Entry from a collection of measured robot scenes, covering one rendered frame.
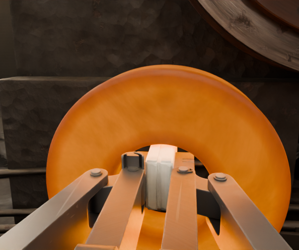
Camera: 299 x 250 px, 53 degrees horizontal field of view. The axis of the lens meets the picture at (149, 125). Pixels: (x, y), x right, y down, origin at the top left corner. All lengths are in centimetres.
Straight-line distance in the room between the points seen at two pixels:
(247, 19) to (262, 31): 2
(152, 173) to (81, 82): 32
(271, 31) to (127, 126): 21
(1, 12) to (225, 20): 739
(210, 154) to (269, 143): 3
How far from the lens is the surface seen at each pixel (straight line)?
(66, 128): 19
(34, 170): 52
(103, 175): 15
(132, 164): 16
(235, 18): 34
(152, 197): 17
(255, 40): 34
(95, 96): 18
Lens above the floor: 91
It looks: 14 degrees down
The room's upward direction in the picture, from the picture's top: straight up
